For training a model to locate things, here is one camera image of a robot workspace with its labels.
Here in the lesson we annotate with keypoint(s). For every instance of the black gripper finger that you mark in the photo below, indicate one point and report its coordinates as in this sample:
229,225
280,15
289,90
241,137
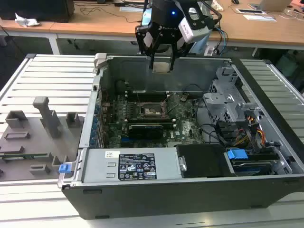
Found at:
140,40
181,48

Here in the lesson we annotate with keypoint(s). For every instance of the silver square CPU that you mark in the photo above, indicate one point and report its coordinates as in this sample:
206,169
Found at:
161,67

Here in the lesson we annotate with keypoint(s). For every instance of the CPU socket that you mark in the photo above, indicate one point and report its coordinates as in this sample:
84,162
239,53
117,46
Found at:
152,111

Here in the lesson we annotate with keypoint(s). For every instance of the white adapter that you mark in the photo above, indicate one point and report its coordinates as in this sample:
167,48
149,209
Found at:
210,51

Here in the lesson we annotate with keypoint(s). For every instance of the wooden desk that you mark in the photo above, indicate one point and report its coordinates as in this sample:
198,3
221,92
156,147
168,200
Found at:
95,23

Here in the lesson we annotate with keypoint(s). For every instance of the beige crumpled object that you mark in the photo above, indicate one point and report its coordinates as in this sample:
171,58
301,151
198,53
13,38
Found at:
216,5

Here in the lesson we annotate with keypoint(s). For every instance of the silver metal drive cage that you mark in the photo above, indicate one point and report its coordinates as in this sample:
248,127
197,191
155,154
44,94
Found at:
218,102

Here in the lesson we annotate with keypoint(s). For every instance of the black computer mouse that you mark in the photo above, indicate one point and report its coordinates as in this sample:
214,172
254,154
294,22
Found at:
235,2

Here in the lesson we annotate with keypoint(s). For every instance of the green RAM stick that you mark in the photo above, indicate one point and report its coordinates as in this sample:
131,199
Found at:
28,156
168,123

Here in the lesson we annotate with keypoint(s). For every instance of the flat tablet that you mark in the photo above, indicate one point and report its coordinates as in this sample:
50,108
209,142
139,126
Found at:
251,11

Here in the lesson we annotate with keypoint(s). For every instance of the green motherboard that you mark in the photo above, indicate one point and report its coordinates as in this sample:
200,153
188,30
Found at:
185,128

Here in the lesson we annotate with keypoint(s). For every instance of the white paper sheet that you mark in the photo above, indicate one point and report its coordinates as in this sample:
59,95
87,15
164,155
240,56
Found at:
260,17

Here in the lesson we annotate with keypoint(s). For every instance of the graphics card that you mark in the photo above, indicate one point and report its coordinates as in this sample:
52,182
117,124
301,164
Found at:
146,130

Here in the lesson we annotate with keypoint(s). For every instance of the laptop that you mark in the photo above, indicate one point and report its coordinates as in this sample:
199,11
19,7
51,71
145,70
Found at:
275,4

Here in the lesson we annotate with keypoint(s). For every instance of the black box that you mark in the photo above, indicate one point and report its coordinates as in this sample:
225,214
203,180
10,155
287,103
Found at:
35,9

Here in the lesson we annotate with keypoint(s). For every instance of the black plastic shroud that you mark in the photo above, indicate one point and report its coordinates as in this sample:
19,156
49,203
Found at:
204,161

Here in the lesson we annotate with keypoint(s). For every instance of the crumpled white paper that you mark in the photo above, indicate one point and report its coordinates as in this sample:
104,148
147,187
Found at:
26,20

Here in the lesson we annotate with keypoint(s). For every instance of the hard disk in blue carrier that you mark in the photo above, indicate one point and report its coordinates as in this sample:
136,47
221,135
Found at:
237,156

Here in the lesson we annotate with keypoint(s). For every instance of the grey power supply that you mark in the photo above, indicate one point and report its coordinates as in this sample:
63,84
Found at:
99,166

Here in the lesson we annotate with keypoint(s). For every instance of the grey parts rack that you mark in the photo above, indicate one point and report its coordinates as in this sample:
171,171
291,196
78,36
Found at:
35,142

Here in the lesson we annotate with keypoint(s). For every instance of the blue plastic latch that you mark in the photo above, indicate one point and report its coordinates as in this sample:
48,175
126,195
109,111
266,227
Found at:
64,168

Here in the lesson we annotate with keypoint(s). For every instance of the dark grey PC case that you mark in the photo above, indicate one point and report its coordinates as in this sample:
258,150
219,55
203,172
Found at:
166,202

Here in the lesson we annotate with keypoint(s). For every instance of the pale blue bracket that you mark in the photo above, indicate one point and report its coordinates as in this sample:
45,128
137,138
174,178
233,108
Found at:
199,46

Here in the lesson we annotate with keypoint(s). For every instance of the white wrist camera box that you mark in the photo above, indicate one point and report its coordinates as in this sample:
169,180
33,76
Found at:
192,31

